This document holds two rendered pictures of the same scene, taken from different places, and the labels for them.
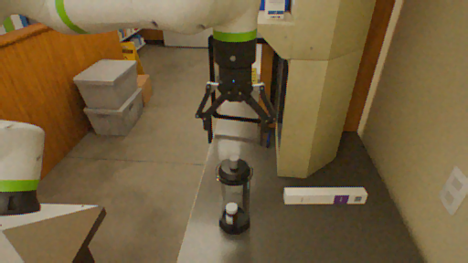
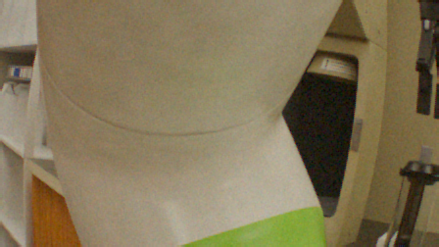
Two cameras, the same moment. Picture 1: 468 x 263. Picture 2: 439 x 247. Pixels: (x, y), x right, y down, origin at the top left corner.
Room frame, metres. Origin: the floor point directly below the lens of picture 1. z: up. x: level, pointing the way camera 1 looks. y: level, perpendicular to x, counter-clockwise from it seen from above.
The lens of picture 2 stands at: (0.44, 0.83, 1.23)
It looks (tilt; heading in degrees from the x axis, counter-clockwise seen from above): 3 degrees down; 308
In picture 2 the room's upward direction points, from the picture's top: 9 degrees clockwise
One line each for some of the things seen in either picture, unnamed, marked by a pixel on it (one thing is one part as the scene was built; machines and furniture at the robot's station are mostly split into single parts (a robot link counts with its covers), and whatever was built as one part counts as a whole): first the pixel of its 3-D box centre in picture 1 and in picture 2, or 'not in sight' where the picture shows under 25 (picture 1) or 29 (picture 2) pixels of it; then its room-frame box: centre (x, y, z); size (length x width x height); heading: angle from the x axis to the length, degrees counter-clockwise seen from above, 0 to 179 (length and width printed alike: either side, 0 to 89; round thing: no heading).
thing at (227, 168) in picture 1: (234, 166); (424, 165); (0.61, 0.00, 1.18); 0.09 x 0.09 x 0.07
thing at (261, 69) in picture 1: (242, 82); not in sight; (1.18, -0.04, 1.19); 0.30 x 0.01 x 0.40; 76
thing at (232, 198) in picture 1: (234, 195); (409, 227); (0.61, 0.00, 1.06); 0.11 x 0.11 x 0.21
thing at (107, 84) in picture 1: (111, 83); not in sight; (2.80, 1.32, 0.49); 0.60 x 0.42 x 0.33; 174
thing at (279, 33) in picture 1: (271, 29); (303, 6); (1.00, -0.13, 1.46); 0.32 x 0.11 x 0.10; 174
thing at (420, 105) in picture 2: (209, 129); (424, 93); (0.61, 0.06, 1.30); 0.03 x 0.01 x 0.07; 175
